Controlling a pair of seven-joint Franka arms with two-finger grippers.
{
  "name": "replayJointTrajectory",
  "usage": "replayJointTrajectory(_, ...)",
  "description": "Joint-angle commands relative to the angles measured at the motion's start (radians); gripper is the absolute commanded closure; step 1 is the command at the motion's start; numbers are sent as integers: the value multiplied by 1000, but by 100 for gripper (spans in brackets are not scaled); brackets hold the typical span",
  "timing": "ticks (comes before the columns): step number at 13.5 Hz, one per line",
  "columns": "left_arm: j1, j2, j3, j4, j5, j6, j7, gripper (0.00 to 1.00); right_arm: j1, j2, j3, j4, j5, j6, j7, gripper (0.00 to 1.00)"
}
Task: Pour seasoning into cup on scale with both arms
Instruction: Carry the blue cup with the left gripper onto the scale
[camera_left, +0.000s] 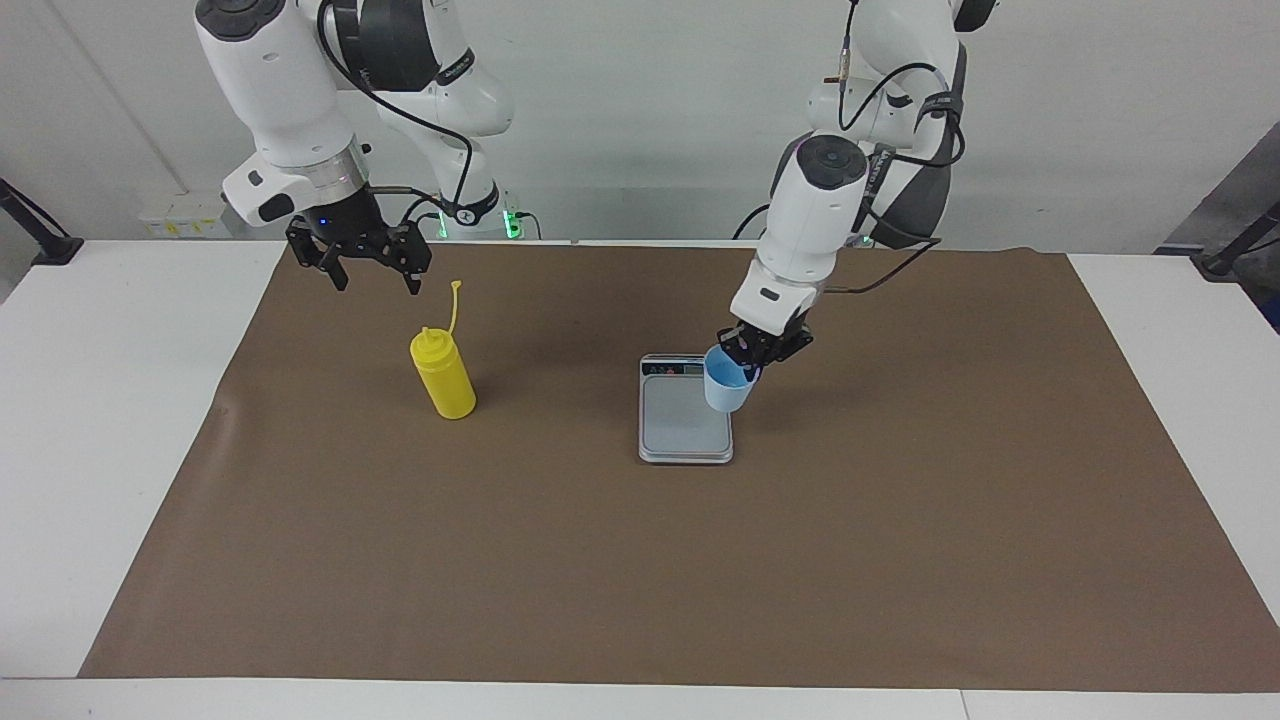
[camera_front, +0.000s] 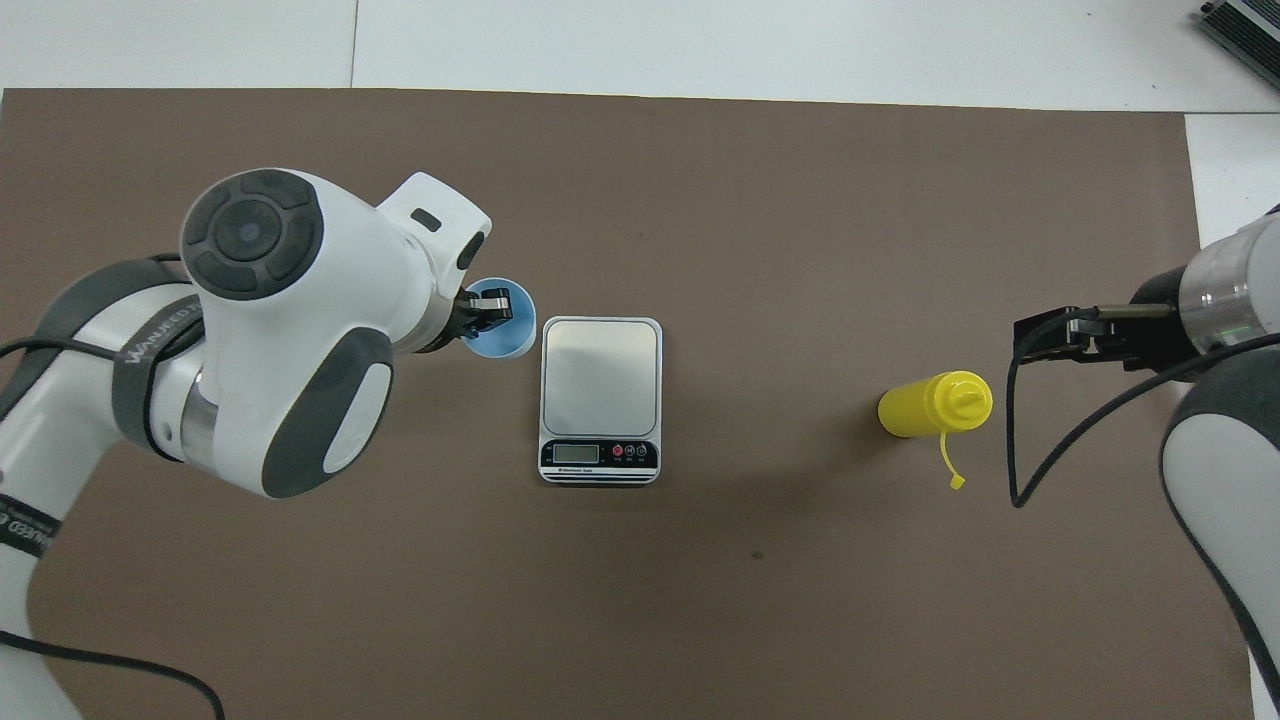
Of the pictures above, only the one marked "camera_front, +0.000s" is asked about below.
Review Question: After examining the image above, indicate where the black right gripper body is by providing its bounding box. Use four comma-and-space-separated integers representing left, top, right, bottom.
1100, 266, 1201, 379

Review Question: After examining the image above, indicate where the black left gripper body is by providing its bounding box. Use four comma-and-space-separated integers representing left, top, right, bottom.
418, 290, 479, 353

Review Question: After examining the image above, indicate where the blue plastic cup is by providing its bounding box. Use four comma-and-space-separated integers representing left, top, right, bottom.
462, 278, 537, 359

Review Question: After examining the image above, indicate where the yellow squeeze bottle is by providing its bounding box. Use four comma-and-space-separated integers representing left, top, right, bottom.
878, 370, 994, 491

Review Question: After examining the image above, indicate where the silver digital kitchen scale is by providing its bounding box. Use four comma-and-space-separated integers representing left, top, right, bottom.
539, 316, 663, 486

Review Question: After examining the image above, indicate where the grey metal device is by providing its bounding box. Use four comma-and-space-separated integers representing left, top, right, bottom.
1198, 0, 1280, 96

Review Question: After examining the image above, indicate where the brown table mat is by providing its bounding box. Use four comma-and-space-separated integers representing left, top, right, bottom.
0, 88, 1256, 720

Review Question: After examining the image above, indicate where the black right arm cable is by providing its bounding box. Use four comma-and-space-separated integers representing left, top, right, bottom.
1007, 305, 1280, 509

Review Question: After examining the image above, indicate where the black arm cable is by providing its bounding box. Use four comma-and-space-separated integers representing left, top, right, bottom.
0, 335, 226, 720
1007, 305, 1280, 509

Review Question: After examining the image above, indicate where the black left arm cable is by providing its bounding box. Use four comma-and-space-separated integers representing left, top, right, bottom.
0, 335, 226, 720

